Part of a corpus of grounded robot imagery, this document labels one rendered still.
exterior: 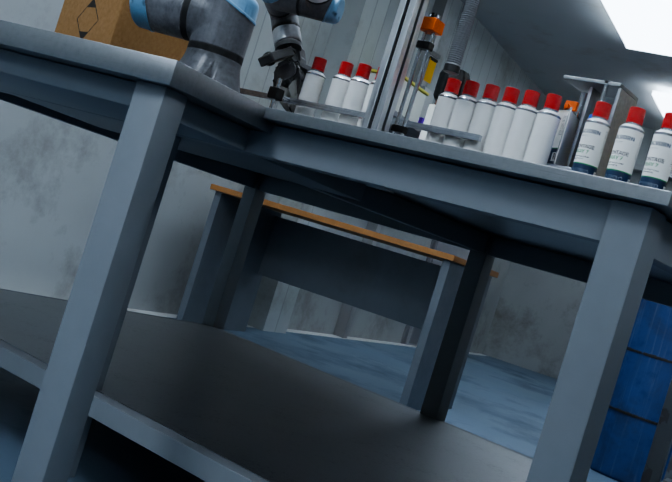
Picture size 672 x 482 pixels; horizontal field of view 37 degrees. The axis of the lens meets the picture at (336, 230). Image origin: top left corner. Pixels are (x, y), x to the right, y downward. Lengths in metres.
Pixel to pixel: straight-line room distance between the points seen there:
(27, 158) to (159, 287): 1.31
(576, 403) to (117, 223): 0.73
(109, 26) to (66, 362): 1.08
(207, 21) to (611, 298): 1.02
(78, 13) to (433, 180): 1.30
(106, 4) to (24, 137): 2.08
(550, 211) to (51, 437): 0.82
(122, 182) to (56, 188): 3.17
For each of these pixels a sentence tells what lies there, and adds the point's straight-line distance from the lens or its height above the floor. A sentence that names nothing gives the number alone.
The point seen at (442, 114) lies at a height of 0.99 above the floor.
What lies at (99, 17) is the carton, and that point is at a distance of 2.52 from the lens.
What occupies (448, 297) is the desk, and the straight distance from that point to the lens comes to 4.79.
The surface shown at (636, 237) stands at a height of 0.76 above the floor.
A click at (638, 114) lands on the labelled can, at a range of 2.12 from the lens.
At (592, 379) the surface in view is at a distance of 1.39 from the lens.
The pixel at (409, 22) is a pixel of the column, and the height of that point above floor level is 1.16.
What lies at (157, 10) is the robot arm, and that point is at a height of 0.98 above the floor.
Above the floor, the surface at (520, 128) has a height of 1.00.
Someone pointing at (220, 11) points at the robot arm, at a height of 1.01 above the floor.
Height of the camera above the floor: 0.63
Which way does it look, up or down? 1 degrees up
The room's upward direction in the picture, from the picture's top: 17 degrees clockwise
